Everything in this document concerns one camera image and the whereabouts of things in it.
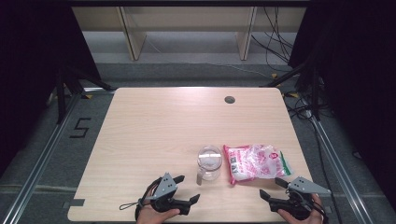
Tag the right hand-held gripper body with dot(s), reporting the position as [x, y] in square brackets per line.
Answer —
[306, 186]

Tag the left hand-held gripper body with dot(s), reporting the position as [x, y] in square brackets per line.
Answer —
[165, 186]

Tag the pink and white plastic bag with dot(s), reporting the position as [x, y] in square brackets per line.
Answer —
[255, 163]

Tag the clear glass jar with lid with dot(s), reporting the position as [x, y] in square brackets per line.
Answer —
[209, 161]

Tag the person's left hand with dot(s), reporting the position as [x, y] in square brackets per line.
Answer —
[149, 216]

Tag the person's right hand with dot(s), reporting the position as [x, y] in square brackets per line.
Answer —
[306, 221]

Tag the black metal stand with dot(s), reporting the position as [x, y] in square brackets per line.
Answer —
[315, 93]
[62, 93]

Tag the black curtain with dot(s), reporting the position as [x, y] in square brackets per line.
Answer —
[28, 62]
[358, 77]

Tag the beige wooden desk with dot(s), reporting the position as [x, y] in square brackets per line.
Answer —
[186, 18]

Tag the aluminium floor rail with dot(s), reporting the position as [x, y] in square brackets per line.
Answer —
[37, 168]
[339, 168]

